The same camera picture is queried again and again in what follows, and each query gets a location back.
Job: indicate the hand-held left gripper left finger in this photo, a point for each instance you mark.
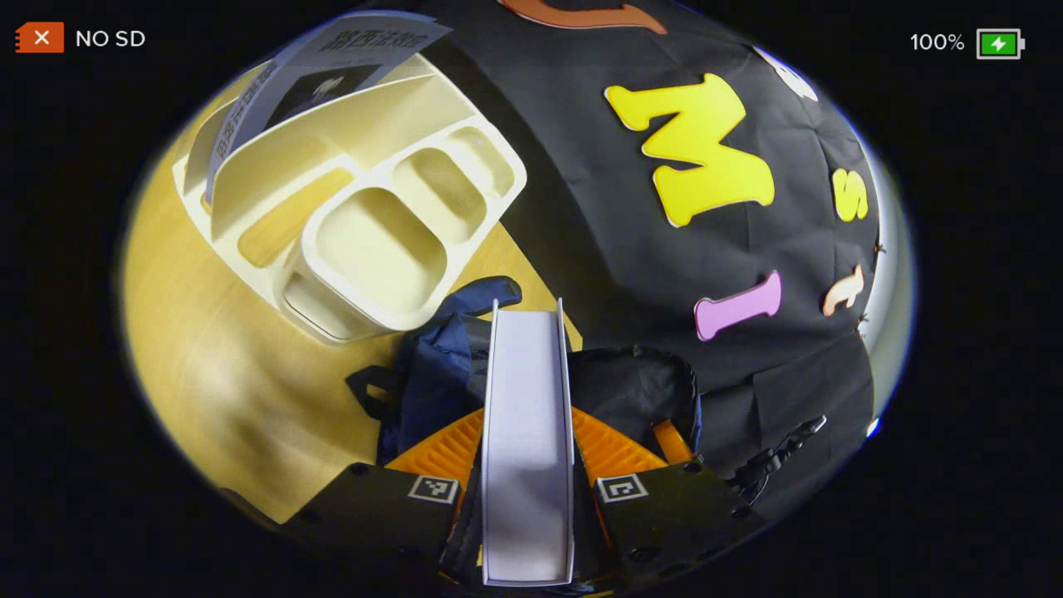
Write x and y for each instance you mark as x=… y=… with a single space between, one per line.
x=374 y=507

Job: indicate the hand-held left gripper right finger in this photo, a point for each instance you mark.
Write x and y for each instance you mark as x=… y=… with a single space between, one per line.
x=664 y=515

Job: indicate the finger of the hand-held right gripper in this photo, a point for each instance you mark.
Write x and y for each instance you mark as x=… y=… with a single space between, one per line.
x=673 y=442

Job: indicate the blue schoolbag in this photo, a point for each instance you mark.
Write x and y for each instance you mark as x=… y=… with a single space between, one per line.
x=432 y=374

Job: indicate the white cover book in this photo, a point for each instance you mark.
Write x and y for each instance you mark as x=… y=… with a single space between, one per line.
x=527 y=432

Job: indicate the white bookshelf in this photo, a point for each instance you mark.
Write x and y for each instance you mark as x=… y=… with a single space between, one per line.
x=374 y=249

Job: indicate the lavender cover book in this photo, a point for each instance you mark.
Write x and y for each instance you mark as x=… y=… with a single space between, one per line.
x=324 y=75

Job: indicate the black backdrop cloth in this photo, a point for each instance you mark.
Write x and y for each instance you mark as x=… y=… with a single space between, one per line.
x=598 y=249

